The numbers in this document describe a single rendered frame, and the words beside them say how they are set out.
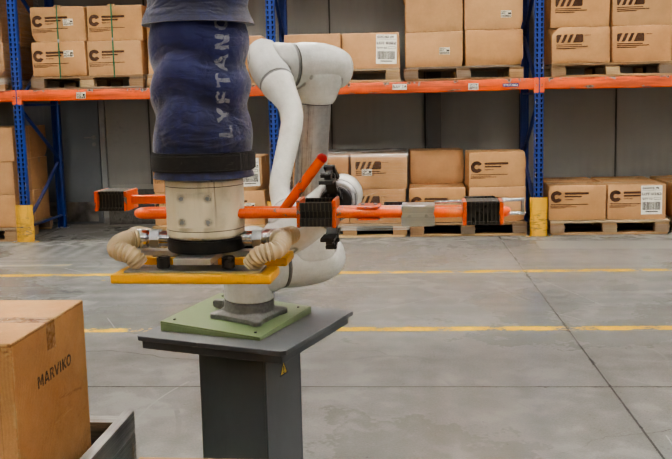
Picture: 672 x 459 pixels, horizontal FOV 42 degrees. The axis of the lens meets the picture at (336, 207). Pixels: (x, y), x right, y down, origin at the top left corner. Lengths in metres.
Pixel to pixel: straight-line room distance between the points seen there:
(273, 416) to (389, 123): 7.85
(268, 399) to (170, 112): 1.13
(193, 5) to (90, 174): 9.18
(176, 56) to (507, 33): 7.46
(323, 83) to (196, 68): 0.84
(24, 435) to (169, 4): 0.96
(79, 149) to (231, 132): 9.17
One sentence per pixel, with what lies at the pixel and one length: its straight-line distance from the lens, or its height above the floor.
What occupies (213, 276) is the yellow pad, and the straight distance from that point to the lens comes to 1.80.
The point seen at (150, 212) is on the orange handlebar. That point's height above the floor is 1.20.
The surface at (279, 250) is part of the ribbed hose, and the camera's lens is 1.80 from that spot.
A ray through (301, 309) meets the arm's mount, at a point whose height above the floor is 0.77.
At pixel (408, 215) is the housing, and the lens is 1.84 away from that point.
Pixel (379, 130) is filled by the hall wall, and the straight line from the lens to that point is 10.34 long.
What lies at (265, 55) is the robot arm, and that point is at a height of 1.56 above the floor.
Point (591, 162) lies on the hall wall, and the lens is 10.61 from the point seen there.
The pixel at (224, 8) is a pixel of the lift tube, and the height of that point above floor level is 1.62.
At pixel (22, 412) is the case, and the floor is 0.79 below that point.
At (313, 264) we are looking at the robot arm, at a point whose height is 0.93.
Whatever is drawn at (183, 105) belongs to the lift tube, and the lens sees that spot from 1.83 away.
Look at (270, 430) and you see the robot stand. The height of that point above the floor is 0.45.
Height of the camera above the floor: 1.44
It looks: 7 degrees down
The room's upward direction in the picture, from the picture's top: 1 degrees counter-clockwise
